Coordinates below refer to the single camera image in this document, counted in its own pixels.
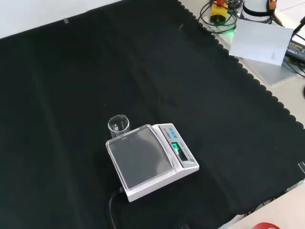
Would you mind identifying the clear glass beaker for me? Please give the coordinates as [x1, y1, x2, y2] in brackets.
[107, 114, 131, 139]

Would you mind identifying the white electronic balance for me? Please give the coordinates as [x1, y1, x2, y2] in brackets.
[105, 123, 200, 203]

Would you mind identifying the black bench cloth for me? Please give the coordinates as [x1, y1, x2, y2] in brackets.
[0, 0, 305, 229]

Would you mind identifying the yellow stop button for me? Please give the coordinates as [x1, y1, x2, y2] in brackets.
[211, 0, 228, 26]

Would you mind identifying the pale paper board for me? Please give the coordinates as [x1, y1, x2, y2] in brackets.
[228, 19, 295, 66]

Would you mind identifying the black power adapter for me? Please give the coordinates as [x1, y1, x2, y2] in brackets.
[285, 39, 305, 63]

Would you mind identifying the black balance power cable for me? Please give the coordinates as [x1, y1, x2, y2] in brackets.
[109, 186, 126, 229]

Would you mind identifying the grey base plate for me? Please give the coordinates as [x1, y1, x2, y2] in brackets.
[215, 30, 305, 85]

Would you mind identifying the orange cable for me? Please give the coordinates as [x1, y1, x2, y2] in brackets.
[266, 0, 285, 26]

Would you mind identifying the red ring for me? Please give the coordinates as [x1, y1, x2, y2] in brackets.
[247, 222, 285, 229]

